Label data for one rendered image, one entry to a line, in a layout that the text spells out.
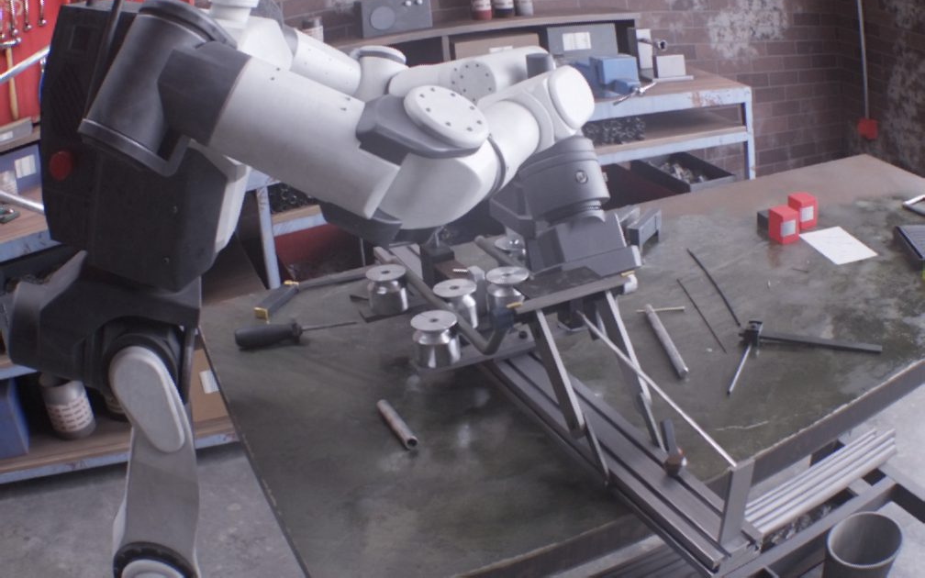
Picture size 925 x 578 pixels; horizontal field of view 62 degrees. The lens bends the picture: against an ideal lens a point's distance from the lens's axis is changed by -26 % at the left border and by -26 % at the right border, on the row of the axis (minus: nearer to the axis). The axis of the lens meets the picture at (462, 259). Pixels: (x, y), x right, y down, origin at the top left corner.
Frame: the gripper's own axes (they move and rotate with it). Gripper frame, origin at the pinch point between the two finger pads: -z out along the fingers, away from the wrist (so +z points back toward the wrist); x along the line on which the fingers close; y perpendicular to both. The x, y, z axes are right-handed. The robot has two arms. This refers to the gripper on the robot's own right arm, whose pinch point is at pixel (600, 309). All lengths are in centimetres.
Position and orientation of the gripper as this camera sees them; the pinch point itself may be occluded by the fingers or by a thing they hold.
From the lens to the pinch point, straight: 106.8
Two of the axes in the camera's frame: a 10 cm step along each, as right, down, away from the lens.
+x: -9.2, 2.2, -3.3
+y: 2.9, -2.0, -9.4
